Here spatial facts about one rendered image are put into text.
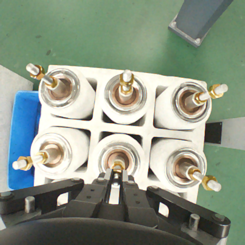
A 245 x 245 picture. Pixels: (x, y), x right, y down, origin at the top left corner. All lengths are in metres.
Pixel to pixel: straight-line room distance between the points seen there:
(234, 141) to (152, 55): 0.40
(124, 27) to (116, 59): 0.14
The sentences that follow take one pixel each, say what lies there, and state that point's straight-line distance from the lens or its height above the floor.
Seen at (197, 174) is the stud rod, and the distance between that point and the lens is 0.23.
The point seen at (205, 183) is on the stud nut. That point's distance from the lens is 0.20.
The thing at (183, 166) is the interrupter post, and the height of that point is 0.26.
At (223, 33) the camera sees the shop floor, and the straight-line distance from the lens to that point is 0.78.
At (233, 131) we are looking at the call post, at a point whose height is 0.20.
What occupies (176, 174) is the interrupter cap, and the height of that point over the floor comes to 0.25.
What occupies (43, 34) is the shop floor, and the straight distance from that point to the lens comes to 0.71.
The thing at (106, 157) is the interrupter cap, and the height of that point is 0.25.
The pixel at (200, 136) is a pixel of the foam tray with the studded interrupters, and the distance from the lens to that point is 0.36.
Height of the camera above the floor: 0.49
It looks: 87 degrees down
